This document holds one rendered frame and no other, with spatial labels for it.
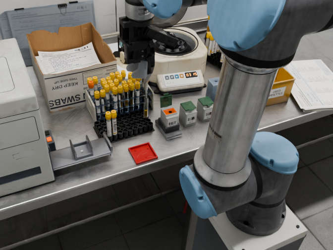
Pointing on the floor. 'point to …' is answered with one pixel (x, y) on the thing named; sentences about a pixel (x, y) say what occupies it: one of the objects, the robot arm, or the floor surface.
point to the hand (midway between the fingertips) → (145, 78)
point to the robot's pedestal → (204, 234)
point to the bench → (43, 190)
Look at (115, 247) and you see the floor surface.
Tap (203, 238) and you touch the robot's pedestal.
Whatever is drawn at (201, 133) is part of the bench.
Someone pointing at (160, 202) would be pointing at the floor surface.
